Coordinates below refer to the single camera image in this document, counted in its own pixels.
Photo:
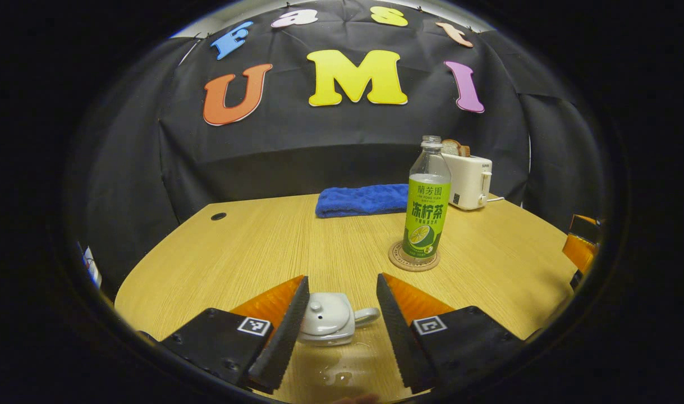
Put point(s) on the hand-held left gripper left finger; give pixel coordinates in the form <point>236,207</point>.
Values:
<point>288,336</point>

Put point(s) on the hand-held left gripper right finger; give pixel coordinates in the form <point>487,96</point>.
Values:
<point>398,336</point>

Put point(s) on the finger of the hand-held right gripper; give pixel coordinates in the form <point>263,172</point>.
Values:
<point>580,247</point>

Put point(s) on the white floral teacup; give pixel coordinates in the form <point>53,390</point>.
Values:
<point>330,340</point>

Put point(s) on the round cork coaster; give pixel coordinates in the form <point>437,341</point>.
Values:
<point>398,261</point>

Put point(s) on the green label water bottle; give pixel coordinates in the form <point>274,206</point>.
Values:
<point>426,213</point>

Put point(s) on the white toaster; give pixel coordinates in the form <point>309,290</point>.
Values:
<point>468,179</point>

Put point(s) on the blue towel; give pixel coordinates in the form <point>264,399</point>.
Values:
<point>358,200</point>

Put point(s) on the bread slice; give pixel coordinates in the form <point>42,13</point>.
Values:
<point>458,148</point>

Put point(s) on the black backdrop cloth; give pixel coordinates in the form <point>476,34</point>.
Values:
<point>319,146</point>

